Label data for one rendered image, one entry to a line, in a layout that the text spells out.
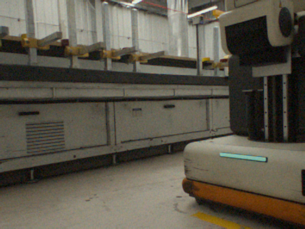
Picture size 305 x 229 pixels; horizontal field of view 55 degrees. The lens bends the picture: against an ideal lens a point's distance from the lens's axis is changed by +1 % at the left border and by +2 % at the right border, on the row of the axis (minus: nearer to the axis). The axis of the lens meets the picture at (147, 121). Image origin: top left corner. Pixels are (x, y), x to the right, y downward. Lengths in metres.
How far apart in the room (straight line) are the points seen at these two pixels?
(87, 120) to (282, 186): 1.47
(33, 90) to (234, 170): 1.17
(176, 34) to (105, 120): 5.24
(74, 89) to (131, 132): 0.74
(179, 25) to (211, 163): 6.26
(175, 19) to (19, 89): 5.94
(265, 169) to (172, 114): 1.74
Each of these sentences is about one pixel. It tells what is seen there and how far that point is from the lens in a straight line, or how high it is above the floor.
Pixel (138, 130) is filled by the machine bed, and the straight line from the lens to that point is 2.46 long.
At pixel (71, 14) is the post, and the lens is 1.93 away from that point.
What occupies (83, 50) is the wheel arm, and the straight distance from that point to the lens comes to 1.84.
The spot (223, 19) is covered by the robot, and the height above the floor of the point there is 0.77.
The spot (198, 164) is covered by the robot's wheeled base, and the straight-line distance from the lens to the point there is 1.27.
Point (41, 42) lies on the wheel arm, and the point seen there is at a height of 0.82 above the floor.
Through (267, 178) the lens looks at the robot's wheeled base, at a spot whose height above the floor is 0.19.
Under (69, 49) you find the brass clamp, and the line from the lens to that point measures 1.86.
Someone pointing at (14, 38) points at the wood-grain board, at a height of 0.89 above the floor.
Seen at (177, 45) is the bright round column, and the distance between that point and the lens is 7.22.
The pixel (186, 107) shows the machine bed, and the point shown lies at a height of 0.42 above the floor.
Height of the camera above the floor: 0.45
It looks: 3 degrees down
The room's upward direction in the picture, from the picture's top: 3 degrees counter-clockwise
